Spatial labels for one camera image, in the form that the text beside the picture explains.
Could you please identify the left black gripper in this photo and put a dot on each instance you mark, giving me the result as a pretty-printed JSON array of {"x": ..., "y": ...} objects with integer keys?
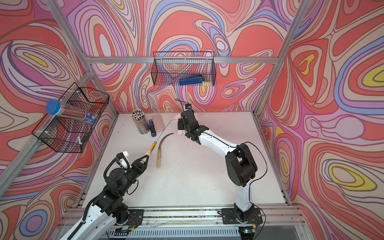
[{"x": 138, "y": 168}]

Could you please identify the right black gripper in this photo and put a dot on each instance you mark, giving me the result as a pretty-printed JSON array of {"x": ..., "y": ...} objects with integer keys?
[{"x": 180, "y": 124}]

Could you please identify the pink terry rag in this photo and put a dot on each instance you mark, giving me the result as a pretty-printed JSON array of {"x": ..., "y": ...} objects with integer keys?
[{"x": 180, "y": 131}]

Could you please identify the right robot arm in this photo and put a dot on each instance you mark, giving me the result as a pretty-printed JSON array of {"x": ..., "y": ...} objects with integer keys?
[{"x": 241, "y": 166}]

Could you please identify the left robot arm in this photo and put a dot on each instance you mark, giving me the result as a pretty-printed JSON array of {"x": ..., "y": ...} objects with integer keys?
[{"x": 107, "y": 208}]

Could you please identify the pink eraser block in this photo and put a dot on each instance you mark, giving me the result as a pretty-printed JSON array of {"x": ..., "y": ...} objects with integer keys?
[{"x": 158, "y": 123}]

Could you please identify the blue black stapler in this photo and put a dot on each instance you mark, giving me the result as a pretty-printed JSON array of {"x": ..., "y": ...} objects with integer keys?
[{"x": 152, "y": 128}]

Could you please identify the yellow block in basket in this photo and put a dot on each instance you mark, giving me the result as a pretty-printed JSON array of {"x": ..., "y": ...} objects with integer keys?
[{"x": 206, "y": 84}]

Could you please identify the blue tool in basket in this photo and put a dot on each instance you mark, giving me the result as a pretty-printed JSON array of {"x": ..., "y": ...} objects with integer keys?
[{"x": 191, "y": 80}]

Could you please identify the pencil cup on table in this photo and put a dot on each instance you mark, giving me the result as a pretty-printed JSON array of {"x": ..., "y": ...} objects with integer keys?
[{"x": 139, "y": 118}]

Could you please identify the blue capped pencil tube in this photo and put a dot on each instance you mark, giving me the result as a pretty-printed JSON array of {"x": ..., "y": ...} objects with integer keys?
[{"x": 57, "y": 108}]

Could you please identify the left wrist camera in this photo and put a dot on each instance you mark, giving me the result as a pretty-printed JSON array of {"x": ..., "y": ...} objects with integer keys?
[{"x": 122, "y": 160}]

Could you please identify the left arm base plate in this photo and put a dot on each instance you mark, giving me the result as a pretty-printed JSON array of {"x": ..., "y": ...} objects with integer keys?
[{"x": 128, "y": 217}]

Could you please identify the back wire basket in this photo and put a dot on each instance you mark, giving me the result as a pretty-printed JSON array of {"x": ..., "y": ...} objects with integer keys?
[{"x": 170, "y": 66}]

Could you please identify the wire basket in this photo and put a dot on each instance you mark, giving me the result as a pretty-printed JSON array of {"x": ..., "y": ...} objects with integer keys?
[
  {"x": 66, "y": 135},
  {"x": 170, "y": 66}
]

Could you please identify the left wire basket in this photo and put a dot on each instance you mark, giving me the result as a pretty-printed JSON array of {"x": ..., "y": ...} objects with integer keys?
[{"x": 66, "y": 135}]

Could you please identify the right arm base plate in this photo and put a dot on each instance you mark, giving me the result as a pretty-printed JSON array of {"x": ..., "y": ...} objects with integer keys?
[{"x": 231, "y": 216}]

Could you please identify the aluminium front rail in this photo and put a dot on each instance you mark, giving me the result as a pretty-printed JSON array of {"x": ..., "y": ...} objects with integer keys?
[{"x": 279, "y": 222}]

